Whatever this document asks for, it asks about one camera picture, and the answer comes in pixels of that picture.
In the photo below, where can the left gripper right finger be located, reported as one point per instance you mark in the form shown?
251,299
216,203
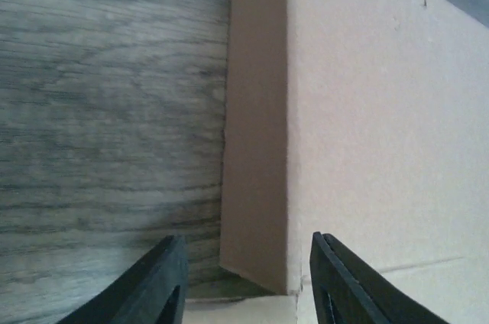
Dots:
347,290

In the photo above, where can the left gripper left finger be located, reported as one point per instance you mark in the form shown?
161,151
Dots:
153,290

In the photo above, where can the cardboard box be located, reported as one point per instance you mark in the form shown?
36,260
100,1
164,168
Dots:
365,119

